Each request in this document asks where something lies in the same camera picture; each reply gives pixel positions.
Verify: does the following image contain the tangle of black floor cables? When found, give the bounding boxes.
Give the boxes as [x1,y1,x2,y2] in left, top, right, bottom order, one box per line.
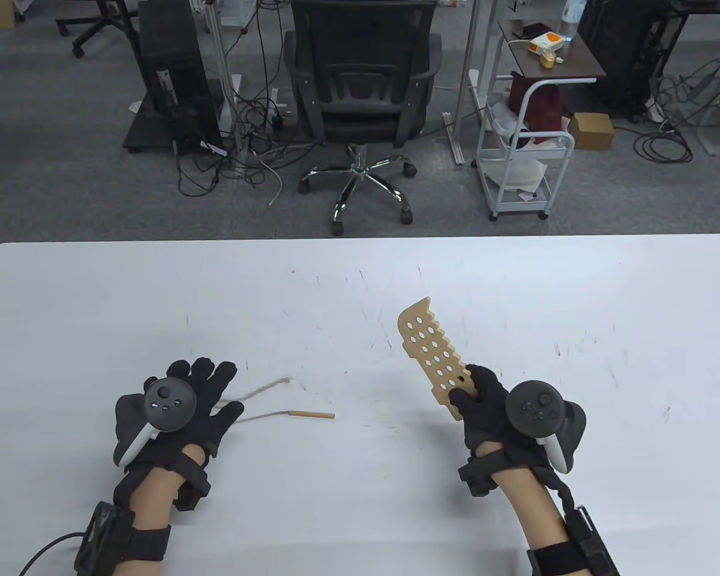
[173,0,316,208]

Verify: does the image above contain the person's right forearm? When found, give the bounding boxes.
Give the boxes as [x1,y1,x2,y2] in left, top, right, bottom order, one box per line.
[473,440,577,576]

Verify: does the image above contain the person's left hand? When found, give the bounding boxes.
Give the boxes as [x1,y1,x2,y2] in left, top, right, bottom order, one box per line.
[114,358,245,475]

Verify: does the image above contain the white rolling cart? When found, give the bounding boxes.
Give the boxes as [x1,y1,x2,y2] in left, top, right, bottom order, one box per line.
[470,68,577,223]

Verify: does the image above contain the white headset in cart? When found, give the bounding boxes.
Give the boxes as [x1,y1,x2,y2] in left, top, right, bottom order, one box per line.
[488,101,569,152]

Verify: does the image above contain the black left wrist strap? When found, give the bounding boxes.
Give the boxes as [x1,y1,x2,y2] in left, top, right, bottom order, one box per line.
[113,443,210,512]

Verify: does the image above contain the black right wrist strap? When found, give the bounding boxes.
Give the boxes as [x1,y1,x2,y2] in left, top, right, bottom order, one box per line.
[458,449,554,499]

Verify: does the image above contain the grey controller on left glove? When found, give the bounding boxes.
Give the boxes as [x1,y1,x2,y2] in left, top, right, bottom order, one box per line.
[115,378,200,467]

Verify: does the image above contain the white metal frame leg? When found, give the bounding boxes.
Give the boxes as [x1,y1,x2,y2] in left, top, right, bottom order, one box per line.
[203,0,244,163]
[442,0,488,166]

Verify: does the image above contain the person's left forearm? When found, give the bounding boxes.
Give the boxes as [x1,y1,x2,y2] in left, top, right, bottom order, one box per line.
[113,445,208,576]

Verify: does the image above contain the coiled black cable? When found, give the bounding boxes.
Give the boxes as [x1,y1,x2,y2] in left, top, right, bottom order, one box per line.
[632,127,695,164]

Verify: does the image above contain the black wrist strap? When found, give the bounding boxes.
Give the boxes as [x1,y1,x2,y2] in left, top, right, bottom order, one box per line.
[113,443,210,512]
[458,449,554,499]

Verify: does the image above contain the clear plastic water bottle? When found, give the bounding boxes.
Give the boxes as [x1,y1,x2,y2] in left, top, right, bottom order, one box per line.
[560,0,588,42]

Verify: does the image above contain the black right forearm band device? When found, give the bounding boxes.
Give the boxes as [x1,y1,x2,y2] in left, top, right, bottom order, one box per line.
[526,506,620,576]

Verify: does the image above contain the brown cardboard box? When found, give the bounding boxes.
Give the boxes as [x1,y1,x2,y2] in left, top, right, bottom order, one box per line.
[568,112,615,151]

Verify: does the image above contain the white paper sheet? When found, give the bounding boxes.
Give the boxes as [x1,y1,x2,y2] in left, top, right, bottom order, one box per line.
[484,157,548,194]

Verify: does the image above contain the black mesh office chair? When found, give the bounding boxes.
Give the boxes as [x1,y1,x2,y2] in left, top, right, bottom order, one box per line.
[283,0,443,236]

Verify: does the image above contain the black cable of left band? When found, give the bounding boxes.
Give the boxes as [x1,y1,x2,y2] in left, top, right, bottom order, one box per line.
[17,530,86,576]

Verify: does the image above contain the person's right hand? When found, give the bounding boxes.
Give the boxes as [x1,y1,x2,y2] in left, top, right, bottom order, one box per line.
[448,364,554,475]

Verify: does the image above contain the perforated wooden knife-shaped board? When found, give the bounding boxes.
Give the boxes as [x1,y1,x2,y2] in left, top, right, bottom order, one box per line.
[397,296,479,422]

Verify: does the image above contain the brown top side table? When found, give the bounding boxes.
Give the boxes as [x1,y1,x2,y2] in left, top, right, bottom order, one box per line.
[497,18,607,85]

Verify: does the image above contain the dark red bag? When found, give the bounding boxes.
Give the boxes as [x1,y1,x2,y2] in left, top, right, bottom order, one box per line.
[508,71,566,142]

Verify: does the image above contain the black office chair base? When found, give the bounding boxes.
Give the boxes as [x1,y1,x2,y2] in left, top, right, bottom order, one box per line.
[55,0,140,59]

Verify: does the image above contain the black left forearm band device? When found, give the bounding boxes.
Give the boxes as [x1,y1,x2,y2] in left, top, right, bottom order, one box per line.
[74,500,172,576]

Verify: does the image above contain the black braided cable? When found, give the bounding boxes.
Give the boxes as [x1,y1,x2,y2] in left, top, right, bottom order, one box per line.
[540,468,578,518]

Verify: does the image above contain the grey string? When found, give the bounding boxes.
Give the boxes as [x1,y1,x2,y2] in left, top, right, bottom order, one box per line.
[216,376,293,424]

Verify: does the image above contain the grey controller on glove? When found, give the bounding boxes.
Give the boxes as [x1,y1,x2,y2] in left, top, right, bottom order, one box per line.
[505,381,588,475]
[115,378,200,467]

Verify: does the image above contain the black computer tower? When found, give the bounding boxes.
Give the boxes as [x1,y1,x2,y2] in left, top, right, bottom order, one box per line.
[137,0,227,155]

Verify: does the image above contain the black cabinet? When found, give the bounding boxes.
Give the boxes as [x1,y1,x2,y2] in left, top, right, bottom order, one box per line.
[577,0,689,119]

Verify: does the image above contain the grey controller on right glove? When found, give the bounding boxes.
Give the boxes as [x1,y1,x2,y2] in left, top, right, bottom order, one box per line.
[505,381,588,475]

